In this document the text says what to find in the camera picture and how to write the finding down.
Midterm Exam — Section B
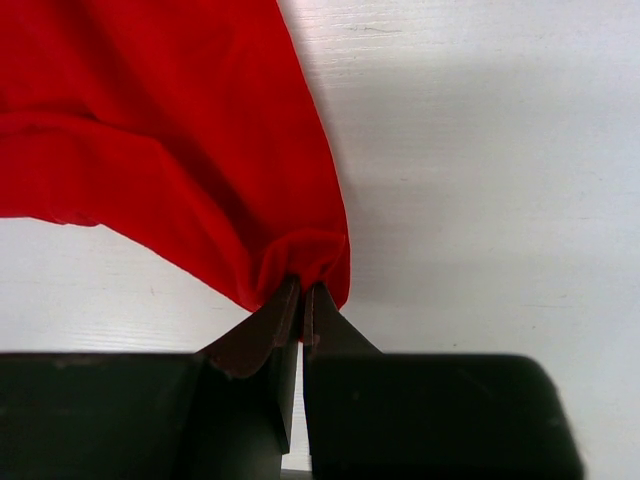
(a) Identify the red t-shirt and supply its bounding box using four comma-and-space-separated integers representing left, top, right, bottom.
1, 1, 350, 310

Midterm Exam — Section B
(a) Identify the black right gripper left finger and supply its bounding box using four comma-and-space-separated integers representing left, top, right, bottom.
207, 277, 301, 454

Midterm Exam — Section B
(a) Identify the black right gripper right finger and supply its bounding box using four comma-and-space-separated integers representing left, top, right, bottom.
303, 283, 382, 455

